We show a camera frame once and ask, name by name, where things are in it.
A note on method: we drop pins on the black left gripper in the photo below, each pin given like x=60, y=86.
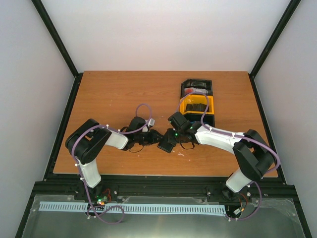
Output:
x=152, y=140

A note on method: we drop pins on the yellow bin with black cards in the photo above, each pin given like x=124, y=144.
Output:
x=194, y=99

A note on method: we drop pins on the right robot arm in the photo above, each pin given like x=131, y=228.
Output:
x=253, y=155

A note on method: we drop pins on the black leather card holder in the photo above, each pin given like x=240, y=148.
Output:
x=168, y=142

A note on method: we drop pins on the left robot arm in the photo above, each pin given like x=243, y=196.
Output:
x=89, y=139

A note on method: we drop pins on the black card stack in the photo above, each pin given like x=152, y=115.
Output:
x=199, y=107

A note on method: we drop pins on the light blue cable duct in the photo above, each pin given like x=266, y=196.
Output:
x=141, y=209

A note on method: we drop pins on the black bin with red cards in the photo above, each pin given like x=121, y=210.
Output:
x=197, y=83

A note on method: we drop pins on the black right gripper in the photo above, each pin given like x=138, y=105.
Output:
x=177, y=142

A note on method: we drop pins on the red white card stack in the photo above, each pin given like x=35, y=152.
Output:
x=195, y=90

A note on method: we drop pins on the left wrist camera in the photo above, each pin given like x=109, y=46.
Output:
x=150, y=124

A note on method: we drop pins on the black aluminium frame rail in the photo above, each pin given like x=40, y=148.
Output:
x=41, y=10

